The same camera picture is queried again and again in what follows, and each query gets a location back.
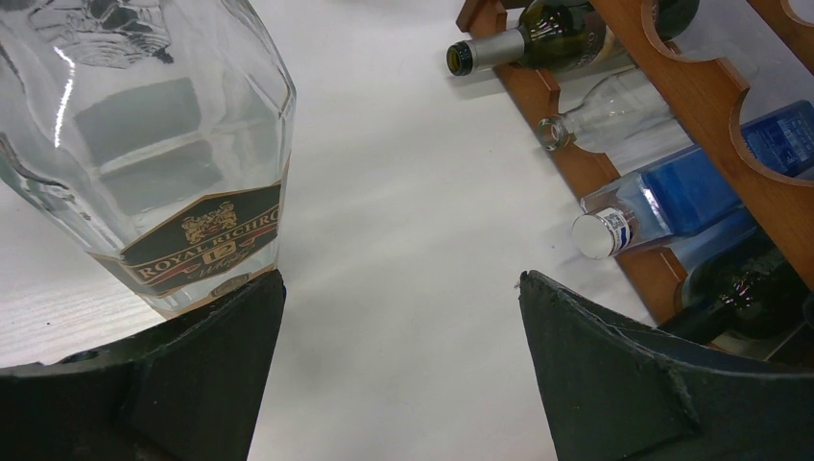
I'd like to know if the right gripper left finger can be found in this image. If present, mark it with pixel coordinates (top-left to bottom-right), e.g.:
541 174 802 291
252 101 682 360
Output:
1 271 286 460

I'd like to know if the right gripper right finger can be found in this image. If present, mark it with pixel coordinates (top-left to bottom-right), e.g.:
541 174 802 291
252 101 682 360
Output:
518 271 813 460

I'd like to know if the green wine bottle white label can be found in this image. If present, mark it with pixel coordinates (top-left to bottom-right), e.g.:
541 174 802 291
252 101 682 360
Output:
659 230 810 344

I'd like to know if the blue square bottle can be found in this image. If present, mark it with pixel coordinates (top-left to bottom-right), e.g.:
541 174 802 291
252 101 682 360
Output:
571 100 813 259

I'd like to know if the clear bottle black cap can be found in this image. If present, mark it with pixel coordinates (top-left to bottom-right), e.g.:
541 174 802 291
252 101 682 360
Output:
1 1 296 317

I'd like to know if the small clear glass bottle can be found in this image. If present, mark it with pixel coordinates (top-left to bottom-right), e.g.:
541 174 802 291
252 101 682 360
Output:
535 65 677 154

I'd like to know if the green wine bottle front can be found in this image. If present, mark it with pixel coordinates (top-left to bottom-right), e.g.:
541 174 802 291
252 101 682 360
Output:
445 0 701 78

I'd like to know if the brown wooden wine rack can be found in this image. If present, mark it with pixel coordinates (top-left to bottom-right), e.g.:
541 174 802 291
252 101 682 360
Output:
456 1 813 365

